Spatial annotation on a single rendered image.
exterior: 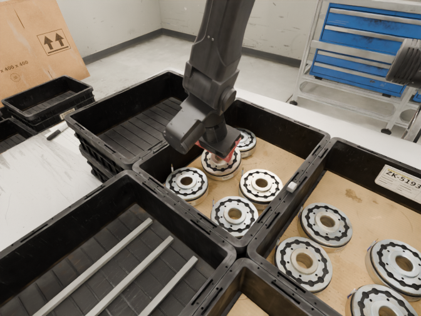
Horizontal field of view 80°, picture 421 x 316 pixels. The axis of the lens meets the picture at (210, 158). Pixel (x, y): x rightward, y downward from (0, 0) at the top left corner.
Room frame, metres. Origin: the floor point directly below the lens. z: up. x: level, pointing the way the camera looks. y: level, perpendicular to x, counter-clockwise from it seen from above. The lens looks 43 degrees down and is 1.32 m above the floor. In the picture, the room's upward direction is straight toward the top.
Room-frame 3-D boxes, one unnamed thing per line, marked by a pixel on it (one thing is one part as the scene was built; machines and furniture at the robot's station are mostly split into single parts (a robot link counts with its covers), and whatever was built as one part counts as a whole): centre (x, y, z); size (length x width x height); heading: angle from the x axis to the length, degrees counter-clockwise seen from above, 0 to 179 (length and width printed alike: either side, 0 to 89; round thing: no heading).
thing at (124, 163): (0.63, 0.17, 0.92); 0.40 x 0.30 x 0.02; 140
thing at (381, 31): (1.95, -1.18, 0.60); 0.72 x 0.03 x 0.56; 56
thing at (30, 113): (1.31, 0.94, 0.37); 0.40 x 0.30 x 0.45; 146
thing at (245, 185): (0.39, -0.12, 0.86); 0.10 x 0.10 x 0.01
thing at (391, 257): (0.20, -0.35, 0.86); 0.05 x 0.05 x 0.01
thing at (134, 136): (0.63, 0.17, 0.87); 0.40 x 0.30 x 0.11; 140
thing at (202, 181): (0.40, 0.06, 0.86); 0.10 x 0.10 x 0.01
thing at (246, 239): (0.44, -0.06, 0.92); 0.40 x 0.30 x 0.02; 140
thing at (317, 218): (0.29, -0.24, 0.86); 0.05 x 0.05 x 0.01
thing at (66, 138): (0.87, 0.49, 0.70); 0.33 x 0.23 x 0.01; 146
